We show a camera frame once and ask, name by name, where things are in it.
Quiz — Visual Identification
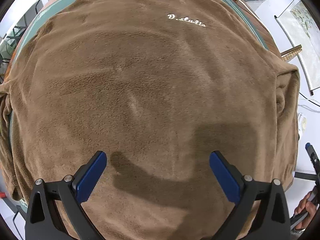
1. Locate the hanging scroll painting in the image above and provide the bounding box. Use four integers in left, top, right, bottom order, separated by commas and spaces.
275, 0, 319, 95

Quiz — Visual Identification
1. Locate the person's right hand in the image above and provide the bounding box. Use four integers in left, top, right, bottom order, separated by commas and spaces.
293, 191, 320, 230

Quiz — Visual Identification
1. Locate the brown fleece garment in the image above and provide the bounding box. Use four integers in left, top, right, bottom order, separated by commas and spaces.
0, 0, 301, 240

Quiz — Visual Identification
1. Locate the glass top folding table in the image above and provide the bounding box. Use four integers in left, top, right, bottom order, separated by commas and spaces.
1, 15, 28, 63

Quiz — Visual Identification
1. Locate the green table mat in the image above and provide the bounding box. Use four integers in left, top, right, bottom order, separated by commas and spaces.
8, 0, 270, 210

